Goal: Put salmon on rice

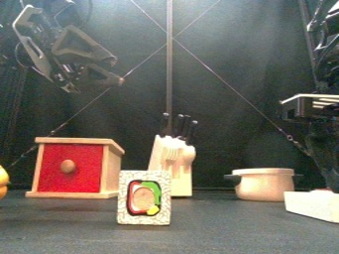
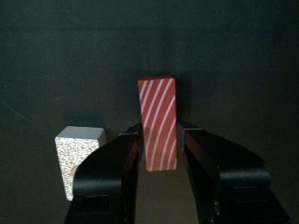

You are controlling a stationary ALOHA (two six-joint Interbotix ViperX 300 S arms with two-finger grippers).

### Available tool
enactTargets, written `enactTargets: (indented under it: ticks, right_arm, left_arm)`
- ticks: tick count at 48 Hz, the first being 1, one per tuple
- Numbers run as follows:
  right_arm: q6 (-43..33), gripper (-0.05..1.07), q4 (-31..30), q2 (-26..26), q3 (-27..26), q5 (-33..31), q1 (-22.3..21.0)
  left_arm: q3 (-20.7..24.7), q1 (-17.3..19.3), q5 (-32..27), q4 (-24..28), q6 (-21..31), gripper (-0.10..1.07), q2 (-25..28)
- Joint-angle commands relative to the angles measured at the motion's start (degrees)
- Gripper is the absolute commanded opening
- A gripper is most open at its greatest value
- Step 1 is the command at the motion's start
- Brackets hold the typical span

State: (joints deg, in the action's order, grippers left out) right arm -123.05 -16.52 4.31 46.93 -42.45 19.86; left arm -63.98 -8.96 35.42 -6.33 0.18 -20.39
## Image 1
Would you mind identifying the white toy rice block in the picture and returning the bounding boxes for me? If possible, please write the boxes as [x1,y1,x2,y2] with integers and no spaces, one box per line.
[282,190,339,224]

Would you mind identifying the cream pot lid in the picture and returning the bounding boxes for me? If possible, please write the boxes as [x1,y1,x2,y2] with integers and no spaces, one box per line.
[231,167,297,177]

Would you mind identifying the wooden box with red drawer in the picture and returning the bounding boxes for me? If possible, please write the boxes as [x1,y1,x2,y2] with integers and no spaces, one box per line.
[24,136,126,199]

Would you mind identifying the white toy knife block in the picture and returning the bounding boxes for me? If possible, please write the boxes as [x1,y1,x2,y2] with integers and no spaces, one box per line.
[147,133,198,197]

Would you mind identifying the toy sushi roll slice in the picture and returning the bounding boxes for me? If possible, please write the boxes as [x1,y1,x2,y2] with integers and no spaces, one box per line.
[115,170,174,226]

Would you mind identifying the yellow toy fruit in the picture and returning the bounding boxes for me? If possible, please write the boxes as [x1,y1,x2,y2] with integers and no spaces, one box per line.
[0,165,12,201]

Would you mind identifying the grey vertical frame pole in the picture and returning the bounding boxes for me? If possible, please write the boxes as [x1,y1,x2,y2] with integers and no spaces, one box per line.
[165,0,175,133]

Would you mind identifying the cream toy pot, black handles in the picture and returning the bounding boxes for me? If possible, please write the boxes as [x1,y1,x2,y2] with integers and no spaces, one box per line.
[223,168,306,203]

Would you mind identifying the black-handled toy knife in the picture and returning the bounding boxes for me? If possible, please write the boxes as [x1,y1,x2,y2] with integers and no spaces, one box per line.
[159,112,171,138]
[173,113,186,139]
[179,114,193,141]
[186,119,201,147]

